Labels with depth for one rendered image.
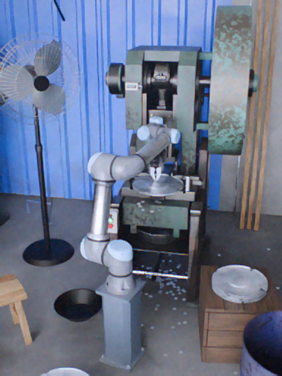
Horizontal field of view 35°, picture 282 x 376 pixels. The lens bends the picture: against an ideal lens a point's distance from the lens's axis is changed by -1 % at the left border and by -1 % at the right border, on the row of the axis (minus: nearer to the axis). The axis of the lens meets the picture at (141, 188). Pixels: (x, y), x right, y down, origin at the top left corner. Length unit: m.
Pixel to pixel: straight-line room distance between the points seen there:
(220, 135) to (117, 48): 1.75
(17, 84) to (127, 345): 1.66
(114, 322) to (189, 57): 1.45
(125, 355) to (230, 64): 1.53
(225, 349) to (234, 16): 1.69
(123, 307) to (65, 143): 2.24
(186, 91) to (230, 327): 1.26
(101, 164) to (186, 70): 0.76
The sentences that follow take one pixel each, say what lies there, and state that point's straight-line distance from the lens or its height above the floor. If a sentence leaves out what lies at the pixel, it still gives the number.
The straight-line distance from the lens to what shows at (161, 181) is 2.56.
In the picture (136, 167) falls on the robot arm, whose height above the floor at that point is 1.05.
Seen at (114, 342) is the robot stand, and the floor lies 0.15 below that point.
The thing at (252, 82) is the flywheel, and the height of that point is 1.35.
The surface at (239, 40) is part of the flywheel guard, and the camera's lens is 2.27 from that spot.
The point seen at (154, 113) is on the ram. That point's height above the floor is 1.15.
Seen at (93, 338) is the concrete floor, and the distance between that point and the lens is 2.64.
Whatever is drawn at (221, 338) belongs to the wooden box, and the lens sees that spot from 2.40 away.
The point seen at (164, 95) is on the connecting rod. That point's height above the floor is 1.25.
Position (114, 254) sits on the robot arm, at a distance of 2.08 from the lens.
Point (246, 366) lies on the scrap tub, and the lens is 1.94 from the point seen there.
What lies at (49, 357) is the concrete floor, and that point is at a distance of 2.56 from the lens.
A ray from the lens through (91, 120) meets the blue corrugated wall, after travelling 4.00.
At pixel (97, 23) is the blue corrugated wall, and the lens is 3.86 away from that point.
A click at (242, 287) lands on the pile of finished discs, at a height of 0.39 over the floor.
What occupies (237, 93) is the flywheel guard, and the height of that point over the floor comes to 1.34.
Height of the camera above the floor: 1.73
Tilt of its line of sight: 22 degrees down
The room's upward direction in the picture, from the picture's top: straight up
